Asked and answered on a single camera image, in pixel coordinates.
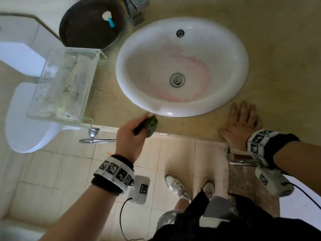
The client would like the black right camera cable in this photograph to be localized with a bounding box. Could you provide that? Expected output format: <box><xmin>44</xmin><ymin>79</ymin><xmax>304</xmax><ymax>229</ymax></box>
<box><xmin>283</xmin><ymin>182</ymin><xmax>321</xmax><ymax>210</ymax></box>

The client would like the chrome faucet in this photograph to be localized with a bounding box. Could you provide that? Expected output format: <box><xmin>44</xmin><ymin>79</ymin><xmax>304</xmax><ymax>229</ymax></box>
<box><xmin>122</xmin><ymin>0</ymin><xmax>151</xmax><ymax>26</ymax></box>

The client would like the person's left hand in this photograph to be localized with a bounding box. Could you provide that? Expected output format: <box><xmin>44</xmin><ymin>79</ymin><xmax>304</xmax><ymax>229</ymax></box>
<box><xmin>115</xmin><ymin>112</ymin><xmax>150</xmax><ymax>164</ymax></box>

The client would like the dark round tray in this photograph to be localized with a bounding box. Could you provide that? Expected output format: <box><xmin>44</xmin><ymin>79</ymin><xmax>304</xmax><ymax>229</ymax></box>
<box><xmin>59</xmin><ymin>0</ymin><xmax>127</xmax><ymax>51</ymax></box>

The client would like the white toilet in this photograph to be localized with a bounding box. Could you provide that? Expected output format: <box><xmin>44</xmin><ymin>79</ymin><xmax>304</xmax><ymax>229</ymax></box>
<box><xmin>0</xmin><ymin>15</ymin><xmax>82</xmax><ymax>153</ymax></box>

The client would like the person's left leg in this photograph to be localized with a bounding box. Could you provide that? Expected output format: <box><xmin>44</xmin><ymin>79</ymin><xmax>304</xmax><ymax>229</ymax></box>
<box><xmin>173</xmin><ymin>197</ymin><xmax>190</xmax><ymax>213</ymax></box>

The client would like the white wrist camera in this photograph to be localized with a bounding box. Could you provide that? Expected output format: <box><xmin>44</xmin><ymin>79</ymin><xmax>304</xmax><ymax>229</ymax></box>
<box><xmin>128</xmin><ymin>175</ymin><xmax>151</xmax><ymax>205</ymax></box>
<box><xmin>255</xmin><ymin>165</ymin><xmax>295</xmax><ymax>198</ymax></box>

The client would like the white sneaker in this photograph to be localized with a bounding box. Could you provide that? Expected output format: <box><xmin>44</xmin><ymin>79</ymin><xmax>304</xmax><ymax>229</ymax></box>
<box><xmin>200</xmin><ymin>179</ymin><xmax>216</xmax><ymax>198</ymax></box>
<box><xmin>165</xmin><ymin>174</ymin><xmax>193</xmax><ymax>201</ymax></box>

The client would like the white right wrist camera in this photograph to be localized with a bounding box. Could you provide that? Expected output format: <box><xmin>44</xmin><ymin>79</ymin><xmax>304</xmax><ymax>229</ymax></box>
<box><xmin>255</xmin><ymin>165</ymin><xmax>295</xmax><ymax>198</ymax></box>

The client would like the clear acrylic tray box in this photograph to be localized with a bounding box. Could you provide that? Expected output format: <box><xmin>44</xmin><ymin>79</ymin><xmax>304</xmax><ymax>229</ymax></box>
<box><xmin>26</xmin><ymin>47</ymin><xmax>108</xmax><ymax>128</ymax></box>

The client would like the white right sneaker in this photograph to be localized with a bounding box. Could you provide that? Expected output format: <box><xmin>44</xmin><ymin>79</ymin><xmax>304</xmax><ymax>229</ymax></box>
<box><xmin>200</xmin><ymin>179</ymin><xmax>216</xmax><ymax>198</ymax></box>

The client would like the person's right forearm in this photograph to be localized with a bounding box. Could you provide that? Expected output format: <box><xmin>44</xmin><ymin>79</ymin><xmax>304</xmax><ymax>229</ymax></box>
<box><xmin>273</xmin><ymin>141</ymin><xmax>321</xmax><ymax>196</ymax></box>

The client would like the black left camera cable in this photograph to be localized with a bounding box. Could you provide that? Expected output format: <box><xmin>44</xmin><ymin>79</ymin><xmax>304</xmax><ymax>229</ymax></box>
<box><xmin>119</xmin><ymin>197</ymin><xmax>146</xmax><ymax>241</ymax></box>

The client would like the black hanging garment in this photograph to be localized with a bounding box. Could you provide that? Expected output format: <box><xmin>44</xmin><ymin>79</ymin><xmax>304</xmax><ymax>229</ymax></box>
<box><xmin>150</xmin><ymin>189</ymin><xmax>321</xmax><ymax>241</ymax></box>

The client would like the white round sink basin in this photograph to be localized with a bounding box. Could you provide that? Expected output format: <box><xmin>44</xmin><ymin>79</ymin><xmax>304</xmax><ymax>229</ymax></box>
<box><xmin>115</xmin><ymin>17</ymin><xmax>249</xmax><ymax>118</ymax></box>

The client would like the black right wristband with markers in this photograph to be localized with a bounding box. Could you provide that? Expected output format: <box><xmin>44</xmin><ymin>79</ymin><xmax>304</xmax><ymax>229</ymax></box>
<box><xmin>247</xmin><ymin>129</ymin><xmax>301</xmax><ymax>170</ymax></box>

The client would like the black wristband with markers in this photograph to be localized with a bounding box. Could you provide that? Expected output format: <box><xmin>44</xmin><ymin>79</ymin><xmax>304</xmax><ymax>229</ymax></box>
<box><xmin>91</xmin><ymin>154</ymin><xmax>135</xmax><ymax>196</ymax></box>
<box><xmin>247</xmin><ymin>129</ymin><xmax>301</xmax><ymax>170</ymax></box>

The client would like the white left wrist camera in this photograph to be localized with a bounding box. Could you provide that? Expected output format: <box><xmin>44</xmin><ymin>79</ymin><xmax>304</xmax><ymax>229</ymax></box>
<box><xmin>128</xmin><ymin>175</ymin><xmax>151</xmax><ymax>205</ymax></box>

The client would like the person's right hand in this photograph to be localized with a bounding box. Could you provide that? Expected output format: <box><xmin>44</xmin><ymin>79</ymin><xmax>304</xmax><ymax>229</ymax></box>
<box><xmin>219</xmin><ymin>100</ymin><xmax>262</xmax><ymax>152</ymax></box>

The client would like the black camera cable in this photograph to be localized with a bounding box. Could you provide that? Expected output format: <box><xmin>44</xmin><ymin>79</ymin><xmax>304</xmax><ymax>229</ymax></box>
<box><xmin>119</xmin><ymin>197</ymin><xmax>146</xmax><ymax>241</ymax></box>
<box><xmin>283</xmin><ymin>182</ymin><xmax>321</xmax><ymax>210</ymax></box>

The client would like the white bathtub rim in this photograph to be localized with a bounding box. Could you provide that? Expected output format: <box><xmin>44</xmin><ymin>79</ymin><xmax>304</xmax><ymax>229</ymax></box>
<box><xmin>0</xmin><ymin>218</ymin><xmax>48</xmax><ymax>241</ymax></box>

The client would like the white left sneaker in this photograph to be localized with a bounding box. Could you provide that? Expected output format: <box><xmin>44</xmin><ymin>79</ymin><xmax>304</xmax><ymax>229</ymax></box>
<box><xmin>165</xmin><ymin>174</ymin><xmax>193</xmax><ymax>201</ymax></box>

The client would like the chrome towel ring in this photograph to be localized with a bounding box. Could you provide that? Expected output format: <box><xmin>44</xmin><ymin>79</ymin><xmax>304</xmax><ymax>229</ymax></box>
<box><xmin>79</xmin><ymin>127</ymin><xmax>117</xmax><ymax>144</ymax></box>
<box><xmin>227</xmin><ymin>147</ymin><xmax>262</xmax><ymax>166</ymax></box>

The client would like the person's left forearm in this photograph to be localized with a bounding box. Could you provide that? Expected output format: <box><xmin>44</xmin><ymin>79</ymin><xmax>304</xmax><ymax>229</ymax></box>
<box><xmin>39</xmin><ymin>184</ymin><xmax>121</xmax><ymax>241</ymax></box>

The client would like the green scouring pad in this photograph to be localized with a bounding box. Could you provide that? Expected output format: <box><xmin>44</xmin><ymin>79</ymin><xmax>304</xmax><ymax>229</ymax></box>
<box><xmin>134</xmin><ymin>114</ymin><xmax>158</xmax><ymax>138</ymax></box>

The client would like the black left wristband with markers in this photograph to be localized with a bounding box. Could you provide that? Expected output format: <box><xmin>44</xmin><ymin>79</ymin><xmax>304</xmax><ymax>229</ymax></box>
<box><xmin>91</xmin><ymin>154</ymin><xmax>135</xmax><ymax>196</ymax></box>

